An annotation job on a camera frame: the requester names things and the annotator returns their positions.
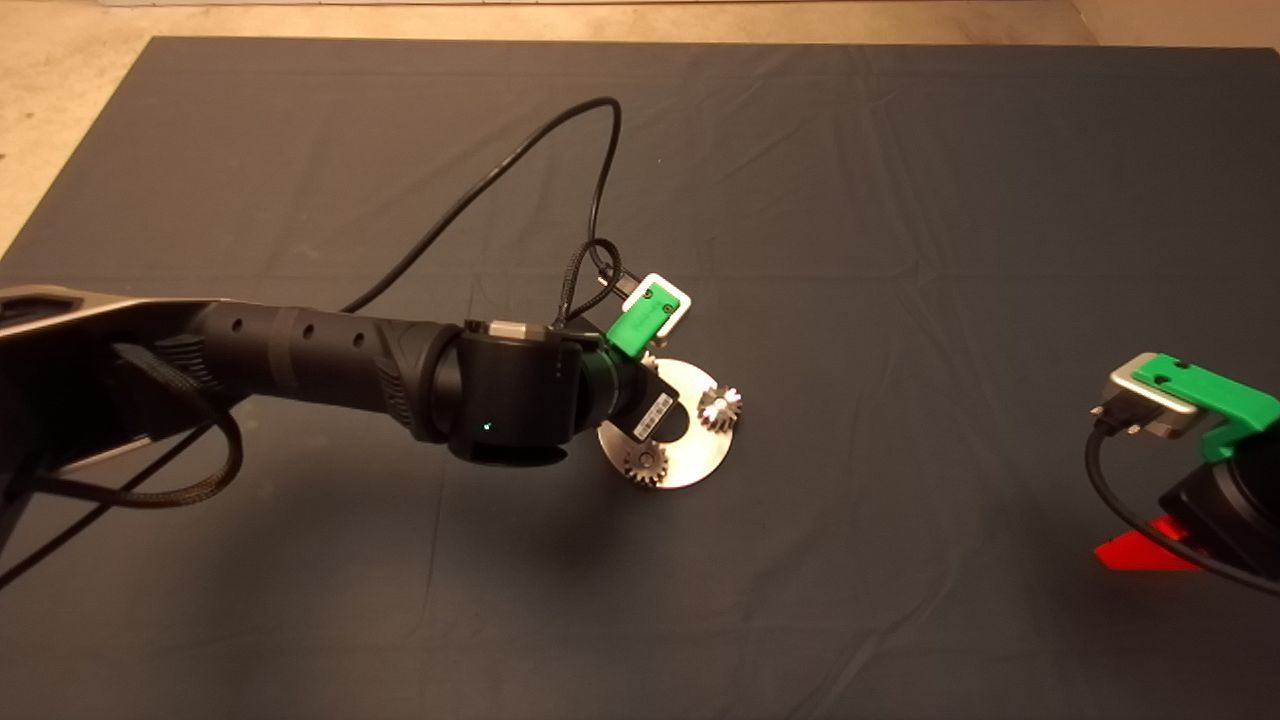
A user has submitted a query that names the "round metal carrier plate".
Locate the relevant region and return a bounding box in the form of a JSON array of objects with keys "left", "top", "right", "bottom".
[{"left": 597, "top": 358, "right": 738, "bottom": 491}]

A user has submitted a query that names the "silver camera box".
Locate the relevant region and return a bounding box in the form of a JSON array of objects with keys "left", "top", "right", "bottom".
[
  {"left": 625, "top": 272, "right": 693, "bottom": 343},
  {"left": 1095, "top": 358, "right": 1206, "bottom": 439}
]

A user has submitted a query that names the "green right camera mount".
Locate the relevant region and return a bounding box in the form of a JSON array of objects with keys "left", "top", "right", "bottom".
[{"left": 1135, "top": 352, "right": 1280, "bottom": 463}]

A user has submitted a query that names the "black camera cable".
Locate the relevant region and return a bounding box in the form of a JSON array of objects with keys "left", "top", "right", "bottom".
[
  {"left": 340, "top": 97, "right": 643, "bottom": 323},
  {"left": 1085, "top": 400, "right": 1280, "bottom": 599}
]

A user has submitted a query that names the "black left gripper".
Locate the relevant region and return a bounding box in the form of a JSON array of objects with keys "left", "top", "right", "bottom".
[{"left": 610, "top": 356, "right": 681, "bottom": 442}]

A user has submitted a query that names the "dark grey table cloth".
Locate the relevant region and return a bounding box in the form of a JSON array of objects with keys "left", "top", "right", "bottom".
[{"left": 0, "top": 38, "right": 1280, "bottom": 720}]

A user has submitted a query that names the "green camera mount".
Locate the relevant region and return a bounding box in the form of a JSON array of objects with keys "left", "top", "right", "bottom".
[
  {"left": 1135, "top": 352, "right": 1280, "bottom": 463},
  {"left": 605, "top": 283, "right": 673, "bottom": 359}
]

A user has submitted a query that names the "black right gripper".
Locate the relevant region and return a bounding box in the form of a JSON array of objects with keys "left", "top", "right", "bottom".
[{"left": 1093, "top": 455, "right": 1280, "bottom": 583}]

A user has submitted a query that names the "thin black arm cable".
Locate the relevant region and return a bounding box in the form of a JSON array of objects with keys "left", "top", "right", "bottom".
[{"left": 0, "top": 425, "right": 216, "bottom": 591}]

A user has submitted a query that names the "black right camera cable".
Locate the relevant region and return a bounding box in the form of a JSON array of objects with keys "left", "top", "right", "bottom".
[{"left": 1085, "top": 400, "right": 1280, "bottom": 599}]

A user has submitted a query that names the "silver right camera box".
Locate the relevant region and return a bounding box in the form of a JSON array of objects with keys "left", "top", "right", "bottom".
[{"left": 1095, "top": 358, "right": 1206, "bottom": 439}]

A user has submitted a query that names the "green left camera mount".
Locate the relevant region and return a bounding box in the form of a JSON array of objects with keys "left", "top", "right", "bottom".
[{"left": 605, "top": 283, "right": 673, "bottom": 359}]

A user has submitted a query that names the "silver left camera box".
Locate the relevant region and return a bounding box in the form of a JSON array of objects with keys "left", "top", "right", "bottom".
[{"left": 625, "top": 272, "right": 693, "bottom": 343}]

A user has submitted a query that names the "black left camera cable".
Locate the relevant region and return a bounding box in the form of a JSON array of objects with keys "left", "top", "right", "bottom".
[{"left": 340, "top": 97, "right": 643, "bottom": 323}]

